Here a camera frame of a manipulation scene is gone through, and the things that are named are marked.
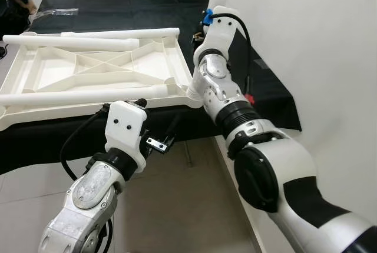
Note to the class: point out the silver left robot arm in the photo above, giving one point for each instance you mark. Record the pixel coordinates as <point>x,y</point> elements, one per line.
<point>88,200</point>

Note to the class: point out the white plastic children table top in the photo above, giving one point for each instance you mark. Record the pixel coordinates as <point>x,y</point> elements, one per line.
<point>153,62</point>

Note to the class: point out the black tablecloth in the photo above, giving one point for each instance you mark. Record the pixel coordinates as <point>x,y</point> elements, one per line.
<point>129,9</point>

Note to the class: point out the clear plastic bag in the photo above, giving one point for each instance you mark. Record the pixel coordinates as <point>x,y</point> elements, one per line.
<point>56,13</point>

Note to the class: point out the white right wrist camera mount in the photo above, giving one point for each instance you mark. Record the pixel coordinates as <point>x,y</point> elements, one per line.
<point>221,35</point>

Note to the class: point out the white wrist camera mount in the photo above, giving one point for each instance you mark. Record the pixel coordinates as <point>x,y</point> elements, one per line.
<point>125,129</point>
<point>221,35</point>

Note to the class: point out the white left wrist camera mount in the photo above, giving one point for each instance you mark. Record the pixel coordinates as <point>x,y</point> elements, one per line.
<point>125,129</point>

